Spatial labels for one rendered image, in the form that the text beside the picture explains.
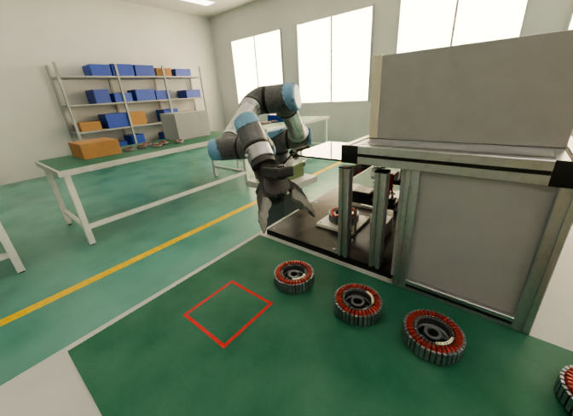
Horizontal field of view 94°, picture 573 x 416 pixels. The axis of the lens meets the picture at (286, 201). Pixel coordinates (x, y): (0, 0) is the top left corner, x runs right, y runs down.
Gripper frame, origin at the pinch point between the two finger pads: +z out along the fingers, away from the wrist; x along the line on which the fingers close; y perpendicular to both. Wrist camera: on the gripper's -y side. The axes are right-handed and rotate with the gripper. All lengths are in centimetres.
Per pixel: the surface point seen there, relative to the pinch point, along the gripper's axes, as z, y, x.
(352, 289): 20.4, 0.1, -8.6
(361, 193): -4.4, 8.6, -32.0
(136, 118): -430, 487, 33
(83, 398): 18, 7, 49
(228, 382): 25.2, -1.4, 25.0
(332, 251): 9.7, 14.4, -15.7
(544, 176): 12.8, -36.2, -31.2
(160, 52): -600, 464, -59
